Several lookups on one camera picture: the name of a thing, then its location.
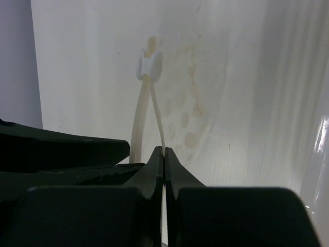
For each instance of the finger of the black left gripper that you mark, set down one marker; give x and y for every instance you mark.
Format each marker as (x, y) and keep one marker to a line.
(32, 157)

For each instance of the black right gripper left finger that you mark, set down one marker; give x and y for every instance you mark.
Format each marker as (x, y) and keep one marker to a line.
(125, 215)

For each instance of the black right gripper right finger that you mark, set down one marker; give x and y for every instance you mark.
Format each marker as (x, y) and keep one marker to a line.
(198, 215)

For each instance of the clear zip top bag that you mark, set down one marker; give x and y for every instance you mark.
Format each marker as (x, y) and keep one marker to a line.
(243, 93)

